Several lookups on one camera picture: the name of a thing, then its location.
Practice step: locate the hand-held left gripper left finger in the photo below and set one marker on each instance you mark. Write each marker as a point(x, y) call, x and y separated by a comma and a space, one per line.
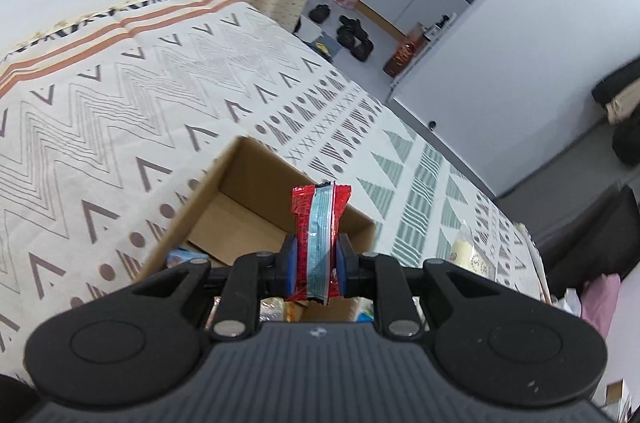
point(290, 268)

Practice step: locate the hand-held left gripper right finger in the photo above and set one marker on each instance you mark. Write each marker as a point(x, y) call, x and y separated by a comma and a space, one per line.
point(342, 267)

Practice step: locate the red snack packet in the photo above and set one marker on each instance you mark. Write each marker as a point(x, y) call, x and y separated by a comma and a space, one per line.
point(320, 243)

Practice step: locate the long orange snack packet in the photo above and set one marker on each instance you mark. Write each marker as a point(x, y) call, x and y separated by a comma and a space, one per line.
point(281, 309)

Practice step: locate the brown cardboard box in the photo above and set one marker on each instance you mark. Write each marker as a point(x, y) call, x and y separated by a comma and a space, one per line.
point(240, 198)

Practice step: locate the white snack packet blue label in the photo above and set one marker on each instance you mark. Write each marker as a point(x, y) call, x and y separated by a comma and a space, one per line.
point(467, 250)

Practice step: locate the black slipper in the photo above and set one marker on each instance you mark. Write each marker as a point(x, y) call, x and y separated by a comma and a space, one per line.
point(319, 13)
point(362, 49)
point(346, 36)
point(352, 24)

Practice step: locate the red label cola bottle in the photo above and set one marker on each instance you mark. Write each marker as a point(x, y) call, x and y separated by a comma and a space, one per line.
point(402, 55)

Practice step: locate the yellow floor packet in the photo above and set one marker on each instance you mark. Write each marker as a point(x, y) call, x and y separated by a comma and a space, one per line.
point(322, 48)

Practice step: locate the patterned bed blanket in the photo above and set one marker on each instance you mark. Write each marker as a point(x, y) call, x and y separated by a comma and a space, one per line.
point(125, 113)

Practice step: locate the white crumpled cloth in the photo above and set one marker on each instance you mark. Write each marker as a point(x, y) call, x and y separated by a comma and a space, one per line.
point(567, 303)

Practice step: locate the black spray bottle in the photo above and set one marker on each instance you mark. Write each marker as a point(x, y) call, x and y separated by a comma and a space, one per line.
point(440, 25)

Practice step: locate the pink cloth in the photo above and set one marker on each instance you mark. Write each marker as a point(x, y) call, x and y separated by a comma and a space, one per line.
point(602, 303)

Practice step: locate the white wardrobe panel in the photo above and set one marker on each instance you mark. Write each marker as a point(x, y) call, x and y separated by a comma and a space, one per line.
point(515, 43)

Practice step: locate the hanging black bag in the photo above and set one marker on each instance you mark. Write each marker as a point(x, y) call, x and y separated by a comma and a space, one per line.
point(629, 140)

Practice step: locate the hanging beige garment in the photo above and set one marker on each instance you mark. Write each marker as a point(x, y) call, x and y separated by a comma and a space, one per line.
point(625, 105)

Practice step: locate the hanging black garment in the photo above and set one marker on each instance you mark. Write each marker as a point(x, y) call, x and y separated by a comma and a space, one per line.
point(617, 83)

